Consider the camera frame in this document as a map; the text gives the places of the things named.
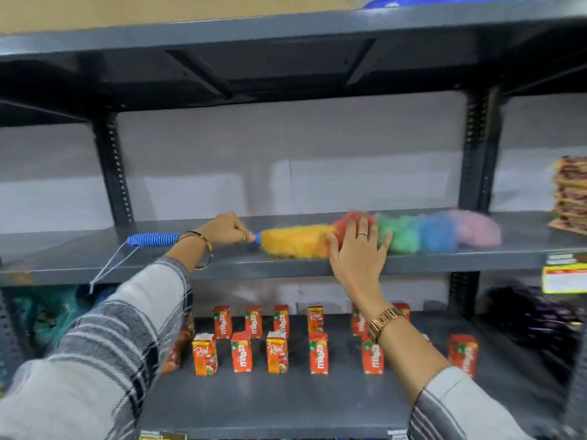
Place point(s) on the person's left hand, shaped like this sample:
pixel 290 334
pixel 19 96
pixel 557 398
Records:
pixel 222 229

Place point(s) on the person's right hand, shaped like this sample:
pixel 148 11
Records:
pixel 360 270

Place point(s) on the person's right little finger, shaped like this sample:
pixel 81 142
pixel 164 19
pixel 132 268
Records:
pixel 385 245

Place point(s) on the person's right middle finger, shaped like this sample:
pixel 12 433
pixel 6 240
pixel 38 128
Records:
pixel 362 228

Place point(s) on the person's left fingers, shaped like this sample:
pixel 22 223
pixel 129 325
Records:
pixel 244 236

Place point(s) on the person's right thumb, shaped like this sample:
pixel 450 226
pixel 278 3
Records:
pixel 334 251

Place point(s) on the person's right forearm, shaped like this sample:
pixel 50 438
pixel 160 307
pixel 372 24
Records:
pixel 412 357

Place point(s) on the person's left forearm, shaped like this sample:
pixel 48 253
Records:
pixel 114 343

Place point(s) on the gold bangle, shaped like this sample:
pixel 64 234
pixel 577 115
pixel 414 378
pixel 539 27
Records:
pixel 208 246

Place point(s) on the gold wrist watch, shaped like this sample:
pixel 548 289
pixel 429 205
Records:
pixel 384 321

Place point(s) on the rows of orange juice cartons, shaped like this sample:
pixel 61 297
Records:
pixel 277 352

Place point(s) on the pile of dark purple packets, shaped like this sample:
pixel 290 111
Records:
pixel 536 320

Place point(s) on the dark grey metal shelf rack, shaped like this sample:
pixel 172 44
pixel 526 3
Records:
pixel 293 64

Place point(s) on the yellow shelf price label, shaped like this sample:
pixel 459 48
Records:
pixel 565 279

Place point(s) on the small shelf edge label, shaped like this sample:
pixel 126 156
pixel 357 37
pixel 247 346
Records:
pixel 163 435
pixel 397 434

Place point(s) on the pile of teal packets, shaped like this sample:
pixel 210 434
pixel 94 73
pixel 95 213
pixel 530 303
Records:
pixel 46 316

